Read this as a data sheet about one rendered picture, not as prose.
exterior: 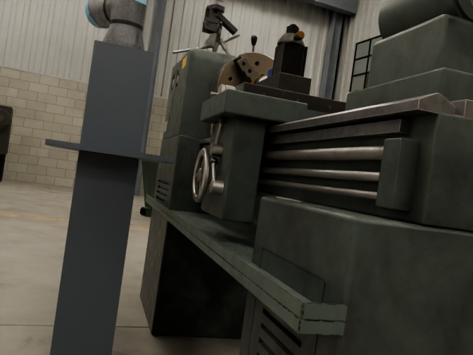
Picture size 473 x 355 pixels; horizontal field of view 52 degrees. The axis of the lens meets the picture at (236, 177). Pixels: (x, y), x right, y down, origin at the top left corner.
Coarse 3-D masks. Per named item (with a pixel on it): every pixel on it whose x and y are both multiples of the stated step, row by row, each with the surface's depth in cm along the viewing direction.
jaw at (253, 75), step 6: (234, 60) 199; (240, 60) 195; (246, 60) 196; (240, 66) 195; (246, 66) 196; (252, 66) 195; (240, 72) 199; (246, 72) 194; (252, 72) 195; (246, 78) 196; (252, 78) 193
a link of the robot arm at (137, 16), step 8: (104, 0) 175; (112, 0) 172; (120, 0) 169; (128, 0) 169; (136, 0) 170; (144, 0) 173; (104, 8) 175; (112, 8) 172; (120, 8) 169; (128, 8) 169; (136, 8) 170; (144, 8) 174; (112, 16) 171; (120, 16) 169; (128, 16) 169; (136, 16) 170
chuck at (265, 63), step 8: (248, 56) 200; (256, 56) 201; (264, 56) 202; (232, 64) 198; (256, 64) 202; (264, 64) 202; (272, 64) 203; (224, 72) 198; (232, 72) 199; (264, 72) 202; (216, 80) 201; (224, 80) 198; (232, 80) 199; (240, 80) 200; (216, 88) 199
